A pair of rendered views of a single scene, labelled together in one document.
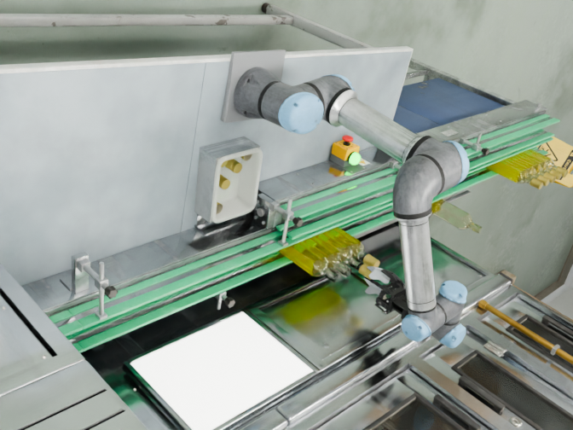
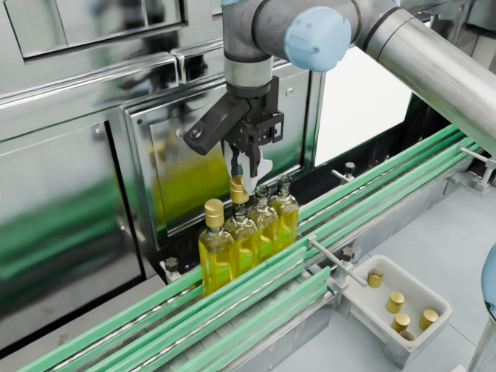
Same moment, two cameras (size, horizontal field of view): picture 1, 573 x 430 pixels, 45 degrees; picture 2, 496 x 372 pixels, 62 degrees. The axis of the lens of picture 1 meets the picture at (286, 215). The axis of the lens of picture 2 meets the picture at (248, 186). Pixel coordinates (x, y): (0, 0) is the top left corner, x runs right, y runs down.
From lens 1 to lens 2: 209 cm
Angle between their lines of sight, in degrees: 68
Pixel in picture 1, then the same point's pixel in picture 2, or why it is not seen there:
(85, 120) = not seen: outside the picture
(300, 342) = (305, 105)
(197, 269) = (387, 199)
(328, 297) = (226, 177)
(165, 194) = (424, 274)
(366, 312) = not seen: hidden behind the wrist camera
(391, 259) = (45, 271)
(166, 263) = (406, 204)
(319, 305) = not seen: hidden behind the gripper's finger
